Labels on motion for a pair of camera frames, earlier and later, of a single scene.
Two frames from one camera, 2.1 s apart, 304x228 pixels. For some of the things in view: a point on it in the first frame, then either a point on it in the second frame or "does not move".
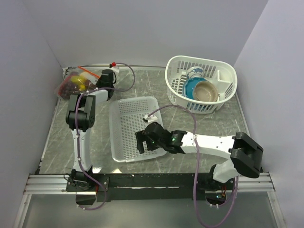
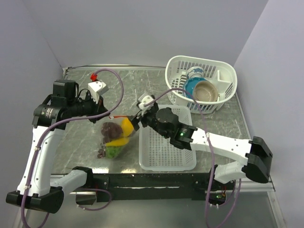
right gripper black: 141,137 to 136,119
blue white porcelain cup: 195,71 does not move
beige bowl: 204,91 does not move
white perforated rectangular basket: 126,118 to 156,153
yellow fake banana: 82,87 to 118,142
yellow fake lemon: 78,79 to 127,127
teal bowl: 188,85 does not move
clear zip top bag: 78,79 to 117,133
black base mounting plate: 115,187 does not move
